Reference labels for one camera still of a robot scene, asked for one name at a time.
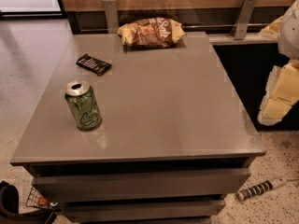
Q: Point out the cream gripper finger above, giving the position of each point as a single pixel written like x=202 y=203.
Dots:
x=271 y=31
x=282 y=93

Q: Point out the brown chip bag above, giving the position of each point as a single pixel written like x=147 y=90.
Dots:
x=151 y=33

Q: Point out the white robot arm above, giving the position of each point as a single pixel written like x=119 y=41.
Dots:
x=288 y=35

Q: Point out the grey drawer cabinet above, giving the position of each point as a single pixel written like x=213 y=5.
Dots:
x=174 y=140

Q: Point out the black snack bar wrapper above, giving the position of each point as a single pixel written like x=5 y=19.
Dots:
x=92 y=64

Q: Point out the green soda can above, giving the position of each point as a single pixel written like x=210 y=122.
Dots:
x=82 y=103

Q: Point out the right metal bracket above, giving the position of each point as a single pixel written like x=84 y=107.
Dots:
x=240 y=28

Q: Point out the metal bracket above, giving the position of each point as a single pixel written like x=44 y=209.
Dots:
x=112 y=18
x=240 y=28

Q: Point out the left metal bracket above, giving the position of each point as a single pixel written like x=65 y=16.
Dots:
x=112 y=18

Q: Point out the wire basket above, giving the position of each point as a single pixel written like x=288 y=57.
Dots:
x=36 y=200

